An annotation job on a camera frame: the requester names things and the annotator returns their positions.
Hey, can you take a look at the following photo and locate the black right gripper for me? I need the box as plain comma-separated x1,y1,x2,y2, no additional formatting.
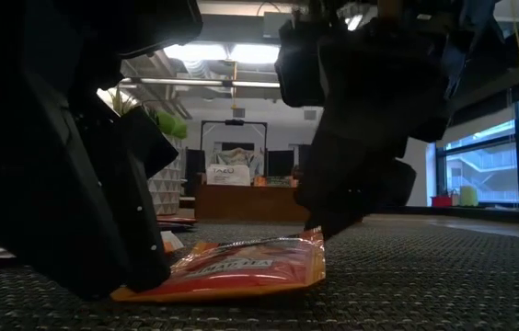
294,17,455,241

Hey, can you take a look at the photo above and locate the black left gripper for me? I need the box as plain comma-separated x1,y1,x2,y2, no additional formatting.
0,0,203,100

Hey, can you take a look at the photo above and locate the dark purple tea packet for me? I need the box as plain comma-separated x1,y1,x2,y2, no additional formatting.
157,223,196,232

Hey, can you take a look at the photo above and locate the wooden tea organiser box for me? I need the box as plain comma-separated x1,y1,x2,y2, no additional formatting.
193,183,311,223

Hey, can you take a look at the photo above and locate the succulent in triangle-patterned pot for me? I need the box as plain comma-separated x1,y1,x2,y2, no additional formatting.
102,86,190,217

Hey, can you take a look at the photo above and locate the black computer monitor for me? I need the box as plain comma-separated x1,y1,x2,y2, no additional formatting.
184,147,207,197
267,149,295,177
297,143,314,183

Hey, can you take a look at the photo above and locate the yellow-green container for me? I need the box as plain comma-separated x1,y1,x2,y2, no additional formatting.
458,185,479,208

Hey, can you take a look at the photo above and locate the grey woven placemat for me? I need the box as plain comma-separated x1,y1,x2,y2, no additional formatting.
0,220,519,331

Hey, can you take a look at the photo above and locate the pale patterned jacket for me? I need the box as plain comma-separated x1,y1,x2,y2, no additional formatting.
210,146,265,178

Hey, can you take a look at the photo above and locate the long ceiling light strip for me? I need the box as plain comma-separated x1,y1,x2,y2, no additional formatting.
119,75,282,90

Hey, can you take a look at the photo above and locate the grey ceiling air unit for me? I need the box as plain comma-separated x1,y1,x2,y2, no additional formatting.
262,10,295,40

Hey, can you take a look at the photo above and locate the window with black frame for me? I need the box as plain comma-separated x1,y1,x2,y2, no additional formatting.
432,86,519,207

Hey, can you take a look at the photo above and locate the black metal table frame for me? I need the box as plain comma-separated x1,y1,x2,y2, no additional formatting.
364,204,519,227

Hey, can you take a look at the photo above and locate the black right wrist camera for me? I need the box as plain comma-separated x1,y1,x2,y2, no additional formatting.
274,18,329,109

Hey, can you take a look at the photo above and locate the black metal stand frame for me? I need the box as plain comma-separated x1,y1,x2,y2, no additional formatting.
200,119,269,167

